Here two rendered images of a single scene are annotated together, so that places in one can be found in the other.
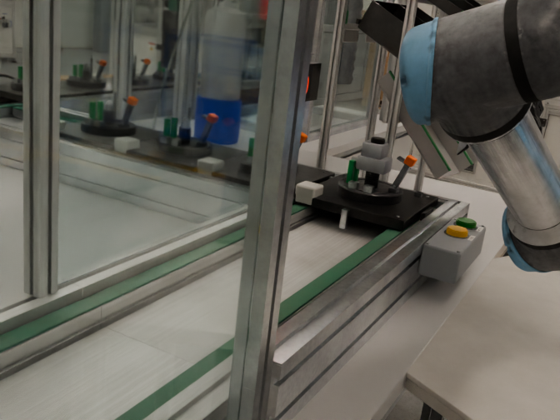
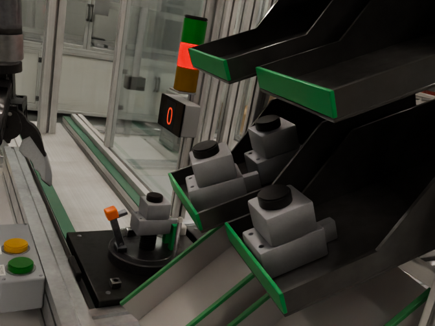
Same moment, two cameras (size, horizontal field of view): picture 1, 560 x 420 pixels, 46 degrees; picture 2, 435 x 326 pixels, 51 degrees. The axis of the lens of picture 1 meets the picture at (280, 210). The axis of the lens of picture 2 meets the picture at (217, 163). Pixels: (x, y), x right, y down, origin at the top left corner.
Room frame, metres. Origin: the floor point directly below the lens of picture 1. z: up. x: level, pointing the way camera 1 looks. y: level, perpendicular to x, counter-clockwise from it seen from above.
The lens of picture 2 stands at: (1.87, -0.80, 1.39)
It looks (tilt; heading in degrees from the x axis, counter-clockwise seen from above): 16 degrees down; 121
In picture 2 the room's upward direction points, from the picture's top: 11 degrees clockwise
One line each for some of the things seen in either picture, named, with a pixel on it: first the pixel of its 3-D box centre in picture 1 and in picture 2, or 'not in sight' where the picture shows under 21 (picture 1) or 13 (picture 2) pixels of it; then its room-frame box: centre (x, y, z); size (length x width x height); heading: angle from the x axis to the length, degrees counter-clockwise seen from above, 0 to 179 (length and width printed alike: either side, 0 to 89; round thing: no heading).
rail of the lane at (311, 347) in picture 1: (387, 277); (35, 224); (1.07, -0.20, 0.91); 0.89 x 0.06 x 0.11; 153
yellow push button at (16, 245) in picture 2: (457, 233); (15, 247); (1.21, -0.34, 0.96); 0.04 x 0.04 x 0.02
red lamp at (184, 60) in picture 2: not in sight; (189, 55); (1.27, 0.00, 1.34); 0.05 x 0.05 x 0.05
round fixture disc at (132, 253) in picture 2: (370, 190); (146, 251); (1.38, -0.19, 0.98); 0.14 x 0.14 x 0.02
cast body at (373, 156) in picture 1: (371, 153); (157, 212); (1.39, -0.18, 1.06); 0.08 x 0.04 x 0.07; 63
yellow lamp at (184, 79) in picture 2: not in sight; (186, 79); (1.27, 0.00, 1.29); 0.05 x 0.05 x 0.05
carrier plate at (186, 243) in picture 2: (368, 199); (144, 260); (1.38, -0.19, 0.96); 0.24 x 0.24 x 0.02; 63
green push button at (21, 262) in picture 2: (465, 225); (20, 267); (1.27, -0.37, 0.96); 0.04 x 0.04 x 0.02
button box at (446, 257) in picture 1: (453, 248); (14, 262); (1.21, -0.34, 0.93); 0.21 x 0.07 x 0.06; 153
